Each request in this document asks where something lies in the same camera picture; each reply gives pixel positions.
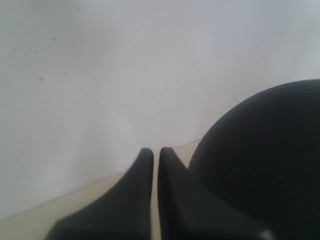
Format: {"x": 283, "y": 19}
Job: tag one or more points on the black helmet with tinted visor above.
{"x": 263, "y": 158}

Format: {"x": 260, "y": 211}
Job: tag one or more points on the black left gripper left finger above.
{"x": 122, "y": 213}

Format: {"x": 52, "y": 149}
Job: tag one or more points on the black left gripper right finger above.
{"x": 188, "y": 211}

